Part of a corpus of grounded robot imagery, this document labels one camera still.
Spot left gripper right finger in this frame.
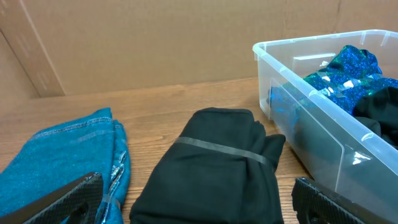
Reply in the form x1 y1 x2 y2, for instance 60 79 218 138
292 177 393 224

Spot clear plastic storage bin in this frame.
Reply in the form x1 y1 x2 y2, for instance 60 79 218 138
252 30 397 222

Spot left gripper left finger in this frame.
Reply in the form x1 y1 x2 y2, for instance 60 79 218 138
1 172 103 224

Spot cardboard backdrop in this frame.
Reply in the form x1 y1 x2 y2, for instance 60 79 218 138
1 0 397 110

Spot black folded garment with tape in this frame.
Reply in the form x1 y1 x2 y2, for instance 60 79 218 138
129 108 285 224

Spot blue sparkly garment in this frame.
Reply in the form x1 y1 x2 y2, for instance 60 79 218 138
267 44 398 125

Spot folded blue jeans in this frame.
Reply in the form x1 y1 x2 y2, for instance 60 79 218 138
1 108 131 223

